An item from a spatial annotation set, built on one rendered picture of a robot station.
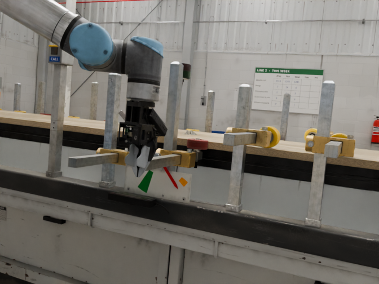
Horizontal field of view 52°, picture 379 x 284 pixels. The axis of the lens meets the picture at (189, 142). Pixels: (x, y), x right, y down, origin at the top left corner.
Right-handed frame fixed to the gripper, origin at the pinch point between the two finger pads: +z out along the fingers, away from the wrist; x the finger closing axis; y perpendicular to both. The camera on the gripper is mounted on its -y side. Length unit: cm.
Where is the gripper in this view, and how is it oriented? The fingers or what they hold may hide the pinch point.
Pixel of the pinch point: (139, 172)
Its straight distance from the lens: 110.7
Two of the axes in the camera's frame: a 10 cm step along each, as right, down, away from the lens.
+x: 9.1, 1.1, -3.9
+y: -4.0, 0.1, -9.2
